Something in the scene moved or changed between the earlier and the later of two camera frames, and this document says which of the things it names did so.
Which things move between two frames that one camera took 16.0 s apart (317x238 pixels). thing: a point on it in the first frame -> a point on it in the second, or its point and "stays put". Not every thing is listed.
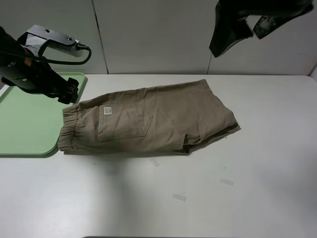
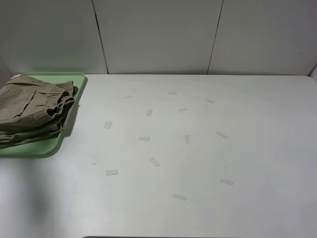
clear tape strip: [179, 197] stays put
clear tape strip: [224, 180] stays put
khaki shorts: [174, 119] -> [31, 109]
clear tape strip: [154, 161] stays put
